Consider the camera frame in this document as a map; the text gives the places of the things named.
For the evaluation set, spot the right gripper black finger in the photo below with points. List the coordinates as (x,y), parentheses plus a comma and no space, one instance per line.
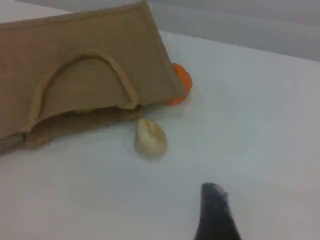
(217,220)

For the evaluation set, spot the brown jute tote bag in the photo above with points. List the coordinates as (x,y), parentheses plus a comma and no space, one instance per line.
(87,37)

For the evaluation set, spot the small cream bread roll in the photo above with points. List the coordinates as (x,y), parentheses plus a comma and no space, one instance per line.
(151,140)

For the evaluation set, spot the orange toy fruit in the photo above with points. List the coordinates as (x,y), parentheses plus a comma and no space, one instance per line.
(185,80)

